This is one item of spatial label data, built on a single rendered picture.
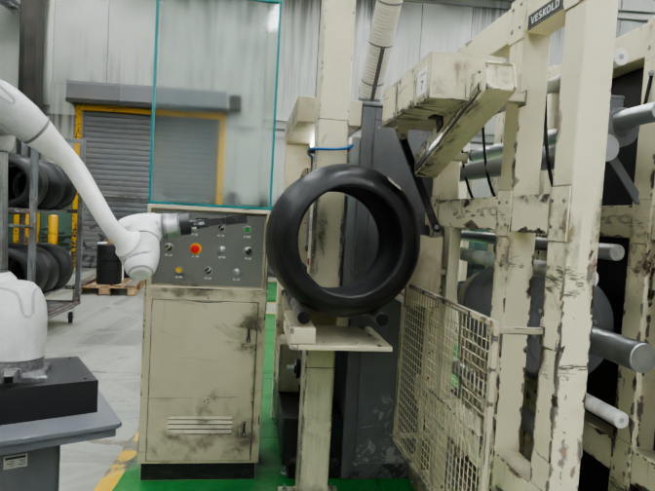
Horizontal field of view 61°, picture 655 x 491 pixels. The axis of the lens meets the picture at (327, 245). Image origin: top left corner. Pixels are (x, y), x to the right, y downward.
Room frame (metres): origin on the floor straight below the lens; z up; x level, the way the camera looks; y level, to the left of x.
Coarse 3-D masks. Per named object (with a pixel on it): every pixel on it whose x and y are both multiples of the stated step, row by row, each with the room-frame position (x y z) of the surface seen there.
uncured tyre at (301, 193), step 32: (288, 192) 1.97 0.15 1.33; (320, 192) 1.94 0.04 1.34; (352, 192) 2.24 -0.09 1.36; (384, 192) 1.99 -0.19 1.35; (288, 224) 1.91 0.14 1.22; (384, 224) 2.27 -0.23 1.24; (416, 224) 2.04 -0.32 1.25; (288, 256) 1.91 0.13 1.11; (384, 256) 2.26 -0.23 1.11; (416, 256) 2.04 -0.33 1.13; (288, 288) 1.96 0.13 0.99; (320, 288) 1.93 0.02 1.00; (352, 288) 2.23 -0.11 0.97; (384, 288) 1.98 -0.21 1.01
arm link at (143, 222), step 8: (128, 216) 1.94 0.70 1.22; (136, 216) 1.93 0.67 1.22; (144, 216) 1.94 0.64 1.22; (152, 216) 1.94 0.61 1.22; (160, 216) 1.95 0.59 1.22; (128, 224) 1.91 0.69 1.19; (136, 224) 1.90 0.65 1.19; (144, 224) 1.90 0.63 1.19; (152, 224) 1.92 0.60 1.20; (160, 224) 1.93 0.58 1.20; (152, 232) 1.89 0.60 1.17; (160, 232) 1.94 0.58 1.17; (160, 240) 1.94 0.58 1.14
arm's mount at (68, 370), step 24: (48, 360) 1.79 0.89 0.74; (72, 360) 1.81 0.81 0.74; (0, 384) 1.51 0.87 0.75; (24, 384) 1.52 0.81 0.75; (48, 384) 1.53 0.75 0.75; (72, 384) 1.56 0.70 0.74; (96, 384) 1.59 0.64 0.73; (0, 408) 1.46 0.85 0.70; (24, 408) 1.49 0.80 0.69; (48, 408) 1.52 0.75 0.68; (72, 408) 1.56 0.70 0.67; (96, 408) 1.59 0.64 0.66
